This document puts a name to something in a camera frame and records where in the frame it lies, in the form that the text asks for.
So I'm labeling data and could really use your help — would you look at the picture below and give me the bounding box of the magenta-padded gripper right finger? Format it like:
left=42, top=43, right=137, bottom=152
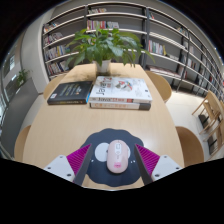
left=133, top=143, right=184, bottom=186

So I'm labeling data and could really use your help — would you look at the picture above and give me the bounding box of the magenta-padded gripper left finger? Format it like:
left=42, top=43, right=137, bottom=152
left=43, top=143, right=94, bottom=186

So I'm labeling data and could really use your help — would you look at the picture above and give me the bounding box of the pale pink computer mouse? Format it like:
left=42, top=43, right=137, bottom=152
left=105, top=139, right=131, bottom=174

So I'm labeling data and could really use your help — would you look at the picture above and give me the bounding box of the dark cartoon-eyed mouse pad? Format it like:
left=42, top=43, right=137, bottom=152
left=79, top=128, right=146, bottom=188

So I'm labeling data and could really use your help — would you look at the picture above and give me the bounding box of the black hardcover book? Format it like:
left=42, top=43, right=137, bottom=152
left=46, top=80, right=94, bottom=106

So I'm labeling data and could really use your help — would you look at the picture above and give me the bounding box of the book with pale red-lettered spine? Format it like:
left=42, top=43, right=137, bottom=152
left=88, top=100, right=152, bottom=111

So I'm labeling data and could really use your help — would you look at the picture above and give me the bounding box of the wooden slatted chair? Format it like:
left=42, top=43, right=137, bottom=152
left=191, top=89, right=224, bottom=161

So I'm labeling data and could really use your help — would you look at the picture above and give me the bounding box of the white-covered thick book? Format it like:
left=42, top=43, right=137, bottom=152
left=88, top=75, right=154, bottom=104

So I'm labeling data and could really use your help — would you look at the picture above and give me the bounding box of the small green background plant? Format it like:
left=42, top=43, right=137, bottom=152
left=14, top=68, right=31, bottom=88

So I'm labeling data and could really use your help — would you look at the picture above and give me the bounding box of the green plant in white pot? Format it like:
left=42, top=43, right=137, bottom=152
left=64, top=27, right=156, bottom=76

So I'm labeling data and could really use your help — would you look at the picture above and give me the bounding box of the grey shelf unit with books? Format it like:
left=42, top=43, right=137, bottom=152
left=41, top=1, right=224, bottom=101

